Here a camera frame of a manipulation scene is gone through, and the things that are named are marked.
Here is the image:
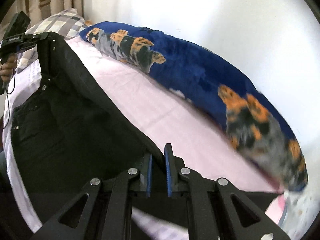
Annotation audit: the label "person's left hand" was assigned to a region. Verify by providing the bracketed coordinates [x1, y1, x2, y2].
[0, 54, 17, 83]

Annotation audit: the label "pink checked bed sheet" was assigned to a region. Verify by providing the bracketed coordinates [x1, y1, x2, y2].
[2, 36, 288, 240]

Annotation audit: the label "black pants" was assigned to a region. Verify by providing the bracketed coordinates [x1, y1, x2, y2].
[10, 31, 283, 228]

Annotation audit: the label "grey checked pillow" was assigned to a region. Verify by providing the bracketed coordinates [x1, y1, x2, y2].
[16, 8, 87, 73]

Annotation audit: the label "blue tiger print blanket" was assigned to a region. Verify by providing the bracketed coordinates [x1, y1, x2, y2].
[80, 21, 308, 192]

